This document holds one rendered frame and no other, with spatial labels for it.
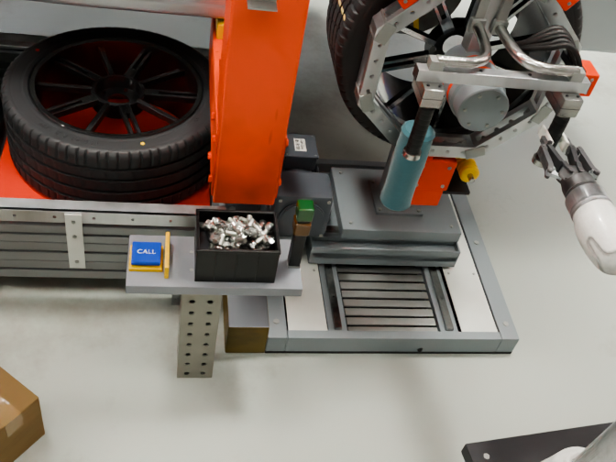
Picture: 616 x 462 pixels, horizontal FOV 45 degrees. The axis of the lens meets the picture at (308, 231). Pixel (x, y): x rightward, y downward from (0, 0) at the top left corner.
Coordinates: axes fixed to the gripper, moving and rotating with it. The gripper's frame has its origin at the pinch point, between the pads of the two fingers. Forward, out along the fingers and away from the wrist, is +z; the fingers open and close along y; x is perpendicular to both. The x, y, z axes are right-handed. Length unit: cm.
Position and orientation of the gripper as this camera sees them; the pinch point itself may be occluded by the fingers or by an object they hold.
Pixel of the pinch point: (553, 137)
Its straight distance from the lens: 191.5
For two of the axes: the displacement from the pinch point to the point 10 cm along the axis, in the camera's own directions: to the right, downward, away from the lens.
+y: 9.8, 0.4, 1.9
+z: -1.1, -7.2, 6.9
